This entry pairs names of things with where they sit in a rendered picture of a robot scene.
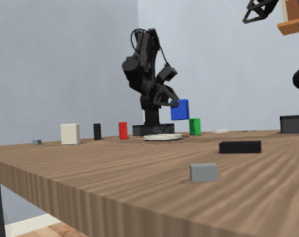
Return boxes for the red block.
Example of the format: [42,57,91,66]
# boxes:
[119,122,127,139]

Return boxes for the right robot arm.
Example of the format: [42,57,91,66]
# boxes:
[122,28,177,127]

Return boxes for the green block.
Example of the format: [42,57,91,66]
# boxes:
[189,118,201,135]

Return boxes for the white saucer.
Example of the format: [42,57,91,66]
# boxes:
[144,134,183,141]

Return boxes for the blue block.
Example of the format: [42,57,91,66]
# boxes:
[171,99,189,121]

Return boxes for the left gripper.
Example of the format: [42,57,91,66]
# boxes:
[242,0,279,24]

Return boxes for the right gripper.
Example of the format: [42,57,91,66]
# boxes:
[139,65,180,107]

